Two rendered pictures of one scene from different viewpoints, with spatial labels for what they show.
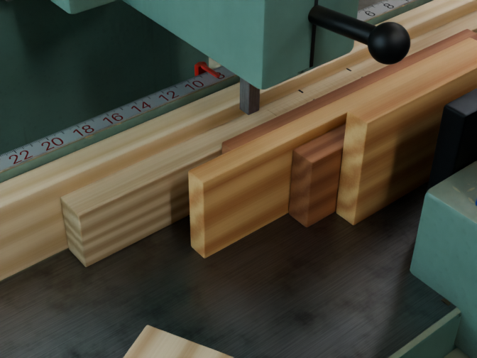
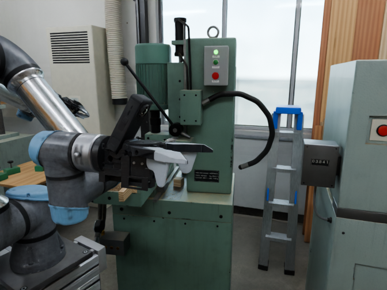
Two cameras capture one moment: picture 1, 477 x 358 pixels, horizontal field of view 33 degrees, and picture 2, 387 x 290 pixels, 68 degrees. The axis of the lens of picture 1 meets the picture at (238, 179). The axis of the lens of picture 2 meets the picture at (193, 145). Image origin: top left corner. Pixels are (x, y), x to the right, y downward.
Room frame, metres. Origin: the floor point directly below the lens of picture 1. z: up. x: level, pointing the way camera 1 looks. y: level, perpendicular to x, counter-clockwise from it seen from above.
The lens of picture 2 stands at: (1.64, -0.82, 1.36)
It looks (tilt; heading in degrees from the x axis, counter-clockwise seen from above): 14 degrees down; 139
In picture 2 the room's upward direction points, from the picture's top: straight up
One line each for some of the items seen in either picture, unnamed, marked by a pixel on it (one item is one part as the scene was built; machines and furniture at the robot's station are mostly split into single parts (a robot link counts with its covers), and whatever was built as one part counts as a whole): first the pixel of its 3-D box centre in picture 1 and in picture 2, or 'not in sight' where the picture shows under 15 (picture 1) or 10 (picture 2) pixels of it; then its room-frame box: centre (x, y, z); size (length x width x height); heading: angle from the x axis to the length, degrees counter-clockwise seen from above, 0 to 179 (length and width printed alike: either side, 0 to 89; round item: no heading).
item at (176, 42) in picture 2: not in sight; (181, 37); (0.52, 0.08, 1.54); 0.08 x 0.08 x 0.17; 40
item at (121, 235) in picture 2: not in sight; (114, 243); (0.47, -0.30, 0.58); 0.12 x 0.08 x 0.08; 40
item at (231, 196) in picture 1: (349, 137); not in sight; (0.41, -0.07, 0.93); 0.24 x 0.01 x 0.06; 130
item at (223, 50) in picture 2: not in sight; (216, 66); (0.75, 0.09, 1.40); 0.10 x 0.06 x 0.16; 40
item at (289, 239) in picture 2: not in sight; (281, 189); (0.63, 0.89, 0.58); 0.27 x 0.25 x 1.16; 122
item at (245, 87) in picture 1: (250, 74); not in sight; (0.41, -0.01, 0.97); 0.01 x 0.01 x 0.05; 40
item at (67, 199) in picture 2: not in sight; (73, 193); (1.03, -0.63, 1.12); 0.11 x 0.08 x 0.11; 121
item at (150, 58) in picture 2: not in sight; (154, 77); (0.41, -0.01, 1.35); 0.18 x 0.18 x 0.31
